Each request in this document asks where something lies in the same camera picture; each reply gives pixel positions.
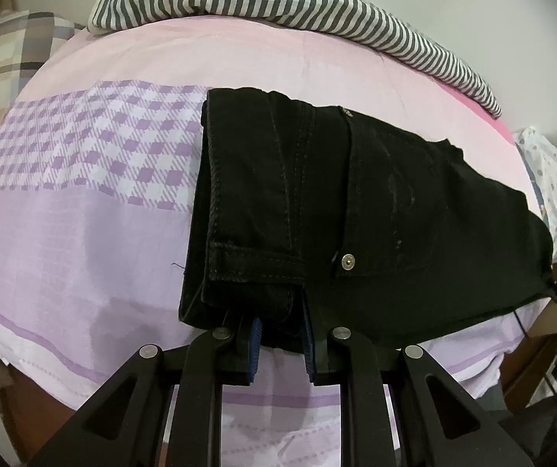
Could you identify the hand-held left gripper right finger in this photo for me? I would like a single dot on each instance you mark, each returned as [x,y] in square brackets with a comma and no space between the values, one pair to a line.
[310,350]

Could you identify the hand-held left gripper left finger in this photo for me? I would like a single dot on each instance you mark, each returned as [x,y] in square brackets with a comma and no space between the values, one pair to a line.
[255,350]

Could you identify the black pants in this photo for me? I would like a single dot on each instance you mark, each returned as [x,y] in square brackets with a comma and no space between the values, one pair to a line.
[356,214]

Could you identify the brown wooden furniture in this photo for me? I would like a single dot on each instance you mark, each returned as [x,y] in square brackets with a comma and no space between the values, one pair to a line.
[541,350]

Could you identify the pink and purple bed sheet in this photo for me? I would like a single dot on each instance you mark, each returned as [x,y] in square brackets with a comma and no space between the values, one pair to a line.
[103,194]

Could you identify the plaid pillow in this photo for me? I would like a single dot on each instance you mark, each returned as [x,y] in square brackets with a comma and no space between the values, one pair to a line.
[1,68]

